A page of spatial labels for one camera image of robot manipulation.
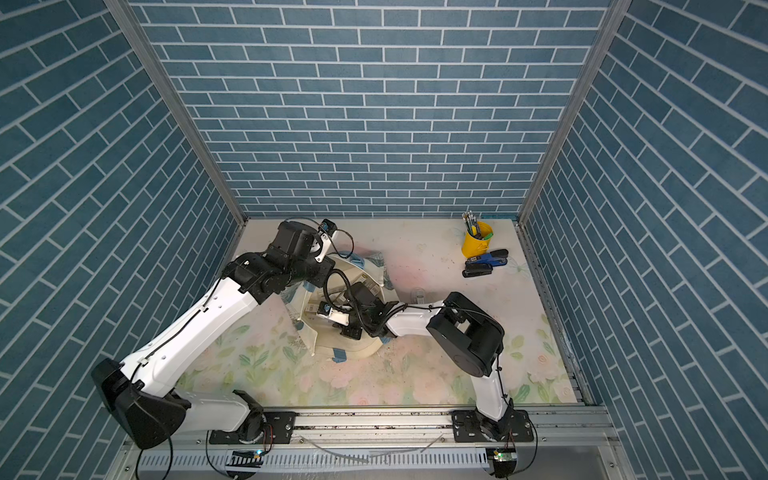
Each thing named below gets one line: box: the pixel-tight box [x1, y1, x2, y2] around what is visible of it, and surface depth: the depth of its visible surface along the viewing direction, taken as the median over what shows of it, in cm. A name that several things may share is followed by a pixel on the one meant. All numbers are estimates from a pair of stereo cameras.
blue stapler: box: [466, 248, 509, 267], surface depth 107 cm
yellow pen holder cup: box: [461, 221, 494, 258], surface depth 105 cm
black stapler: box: [462, 261, 493, 278], surface depth 107 cm
